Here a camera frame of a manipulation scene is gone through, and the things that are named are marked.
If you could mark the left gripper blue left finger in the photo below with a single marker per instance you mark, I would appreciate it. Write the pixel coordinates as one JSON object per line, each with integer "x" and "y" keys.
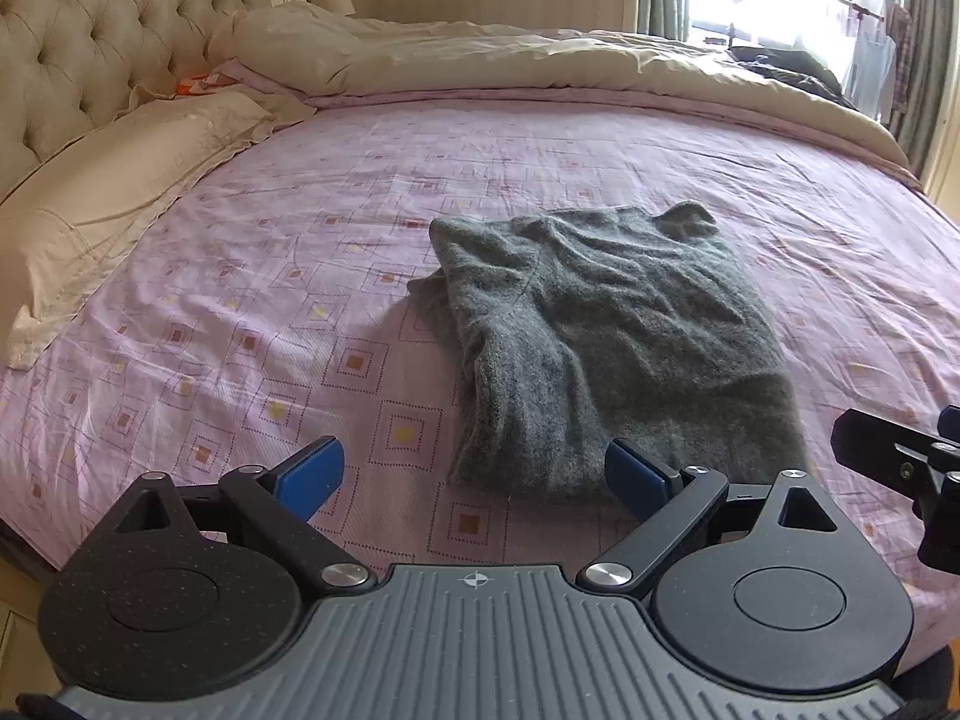
{"x": 274, "y": 506}

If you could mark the beige ruffled pillow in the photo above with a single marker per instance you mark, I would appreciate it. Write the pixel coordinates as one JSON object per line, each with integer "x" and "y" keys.
{"x": 66, "y": 227}

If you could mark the beige duvet with pink lining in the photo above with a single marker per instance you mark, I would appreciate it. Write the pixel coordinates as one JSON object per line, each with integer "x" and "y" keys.
{"x": 321, "y": 54}

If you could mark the hanging clothes at window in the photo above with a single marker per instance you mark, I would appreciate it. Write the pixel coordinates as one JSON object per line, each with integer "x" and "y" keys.
{"x": 881, "y": 31}

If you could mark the pink patterned bed sheet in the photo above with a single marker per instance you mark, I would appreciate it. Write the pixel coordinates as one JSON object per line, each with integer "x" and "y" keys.
{"x": 269, "y": 307}

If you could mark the grey knit sweater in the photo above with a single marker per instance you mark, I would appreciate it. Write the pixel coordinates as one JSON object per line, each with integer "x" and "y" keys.
{"x": 574, "y": 328}

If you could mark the cream tufted headboard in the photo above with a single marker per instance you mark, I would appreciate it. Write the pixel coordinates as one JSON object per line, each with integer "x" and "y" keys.
{"x": 69, "y": 66}

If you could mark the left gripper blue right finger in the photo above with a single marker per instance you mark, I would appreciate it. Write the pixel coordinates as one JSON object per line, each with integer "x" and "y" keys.
{"x": 673, "y": 508}

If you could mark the dark clothes pile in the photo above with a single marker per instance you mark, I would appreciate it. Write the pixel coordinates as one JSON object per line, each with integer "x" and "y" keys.
{"x": 793, "y": 67}

